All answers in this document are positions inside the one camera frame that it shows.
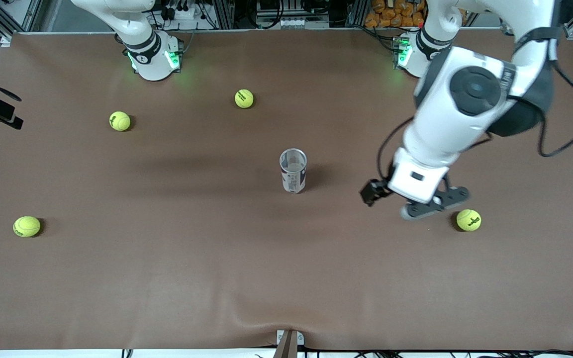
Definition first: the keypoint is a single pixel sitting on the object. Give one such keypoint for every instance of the white blue tennis ball can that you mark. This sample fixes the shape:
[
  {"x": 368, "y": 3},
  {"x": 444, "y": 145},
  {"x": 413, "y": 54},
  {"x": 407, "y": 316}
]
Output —
[{"x": 294, "y": 174}]

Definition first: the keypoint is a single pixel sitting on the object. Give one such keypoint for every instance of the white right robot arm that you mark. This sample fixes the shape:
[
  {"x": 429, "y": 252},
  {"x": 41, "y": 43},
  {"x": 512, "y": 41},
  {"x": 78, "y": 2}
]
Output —
[{"x": 149, "y": 54}]

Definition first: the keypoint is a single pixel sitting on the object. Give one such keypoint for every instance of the yellow tennis ball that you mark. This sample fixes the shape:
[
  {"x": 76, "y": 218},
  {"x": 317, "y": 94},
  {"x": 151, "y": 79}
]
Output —
[
  {"x": 120, "y": 121},
  {"x": 468, "y": 220},
  {"x": 244, "y": 98},
  {"x": 27, "y": 226}
]

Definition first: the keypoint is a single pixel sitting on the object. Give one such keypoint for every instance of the brown table mat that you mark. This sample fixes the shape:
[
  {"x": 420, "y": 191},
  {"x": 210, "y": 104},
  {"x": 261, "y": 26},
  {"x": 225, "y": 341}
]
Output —
[{"x": 286, "y": 278}]

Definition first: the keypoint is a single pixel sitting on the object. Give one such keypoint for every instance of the orange snack bags pile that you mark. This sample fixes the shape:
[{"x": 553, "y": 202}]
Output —
[{"x": 396, "y": 12}]

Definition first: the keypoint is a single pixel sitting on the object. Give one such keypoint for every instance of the grey equipment box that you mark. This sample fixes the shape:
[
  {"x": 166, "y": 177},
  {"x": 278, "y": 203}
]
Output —
[{"x": 291, "y": 15}]

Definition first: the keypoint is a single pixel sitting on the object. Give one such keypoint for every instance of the white power strip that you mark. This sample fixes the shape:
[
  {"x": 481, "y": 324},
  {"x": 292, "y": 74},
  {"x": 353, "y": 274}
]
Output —
[{"x": 187, "y": 13}]

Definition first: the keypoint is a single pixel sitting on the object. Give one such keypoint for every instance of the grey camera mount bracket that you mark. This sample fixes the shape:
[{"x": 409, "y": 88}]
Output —
[{"x": 289, "y": 343}]

